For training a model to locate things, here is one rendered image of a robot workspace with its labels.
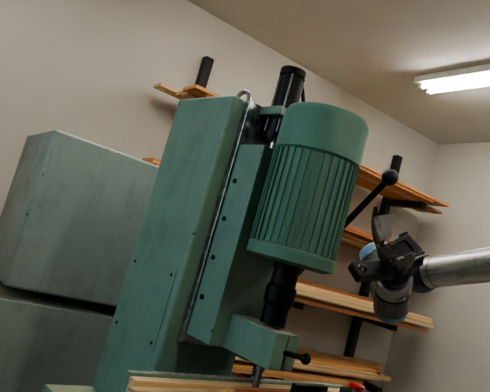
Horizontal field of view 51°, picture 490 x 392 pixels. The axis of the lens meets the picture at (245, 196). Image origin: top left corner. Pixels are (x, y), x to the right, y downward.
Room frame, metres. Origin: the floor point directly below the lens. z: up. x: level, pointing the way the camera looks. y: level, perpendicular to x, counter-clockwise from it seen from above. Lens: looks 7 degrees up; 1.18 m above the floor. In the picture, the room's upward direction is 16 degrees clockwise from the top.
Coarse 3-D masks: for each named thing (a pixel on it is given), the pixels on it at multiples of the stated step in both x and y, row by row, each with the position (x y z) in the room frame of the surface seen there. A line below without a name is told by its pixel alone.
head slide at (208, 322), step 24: (240, 168) 1.09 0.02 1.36; (264, 168) 1.06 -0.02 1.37; (240, 192) 1.07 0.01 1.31; (240, 216) 1.06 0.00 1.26; (216, 240) 1.10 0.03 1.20; (240, 240) 1.05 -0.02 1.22; (216, 264) 1.08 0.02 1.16; (240, 264) 1.06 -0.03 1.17; (264, 264) 1.11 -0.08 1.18; (216, 288) 1.07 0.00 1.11; (240, 288) 1.08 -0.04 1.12; (264, 288) 1.12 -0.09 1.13; (192, 312) 1.11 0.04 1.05; (216, 312) 1.05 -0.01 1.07; (240, 312) 1.09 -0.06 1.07; (192, 336) 1.09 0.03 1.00; (216, 336) 1.06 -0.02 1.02
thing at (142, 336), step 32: (224, 96) 1.12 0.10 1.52; (192, 128) 1.18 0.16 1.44; (224, 128) 1.10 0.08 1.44; (192, 160) 1.16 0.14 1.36; (224, 160) 1.11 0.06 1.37; (160, 192) 1.22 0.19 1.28; (192, 192) 1.13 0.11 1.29; (160, 224) 1.19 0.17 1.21; (192, 224) 1.10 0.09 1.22; (160, 256) 1.17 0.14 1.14; (192, 256) 1.10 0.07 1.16; (128, 288) 1.23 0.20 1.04; (160, 288) 1.14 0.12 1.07; (128, 320) 1.20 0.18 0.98; (160, 320) 1.11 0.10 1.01; (128, 352) 1.18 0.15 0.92; (160, 352) 1.10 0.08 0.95; (192, 352) 1.15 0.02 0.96; (224, 352) 1.21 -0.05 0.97; (96, 384) 1.24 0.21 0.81
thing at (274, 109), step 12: (288, 72) 1.11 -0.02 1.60; (300, 72) 1.11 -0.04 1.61; (288, 84) 1.11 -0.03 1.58; (300, 84) 1.12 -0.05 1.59; (276, 96) 1.12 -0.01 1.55; (288, 96) 1.11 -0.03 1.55; (300, 96) 1.13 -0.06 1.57; (264, 108) 1.12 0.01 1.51; (276, 108) 1.09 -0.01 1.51; (276, 120) 1.11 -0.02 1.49; (264, 132) 1.12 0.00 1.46; (276, 132) 1.10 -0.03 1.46
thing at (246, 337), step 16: (240, 320) 1.05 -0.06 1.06; (256, 320) 1.06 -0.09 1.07; (240, 336) 1.04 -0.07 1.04; (256, 336) 1.01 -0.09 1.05; (272, 336) 0.98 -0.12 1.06; (288, 336) 0.99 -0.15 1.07; (240, 352) 1.03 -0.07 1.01; (256, 352) 1.00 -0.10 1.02; (272, 352) 0.97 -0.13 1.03; (256, 368) 1.03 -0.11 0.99; (272, 368) 0.98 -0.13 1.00; (288, 368) 1.00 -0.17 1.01
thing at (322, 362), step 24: (192, 96) 2.94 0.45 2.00; (360, 168) 3.57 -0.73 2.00; (384, 192) 4.15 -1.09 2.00; (408, 192) 3.89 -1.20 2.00; (360, 240) 3.70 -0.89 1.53; (384, 240) 3.75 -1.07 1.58; (312, 288) 3.54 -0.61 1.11; (360, 288) 4.44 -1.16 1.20; (360, 312) 3.77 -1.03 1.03; (408, 312) 4.10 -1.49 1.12; (240, 360) 3.28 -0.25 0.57; (312, 360) 3.66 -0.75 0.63; (336, 360) 3.97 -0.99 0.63; (360, 360) 4.35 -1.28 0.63
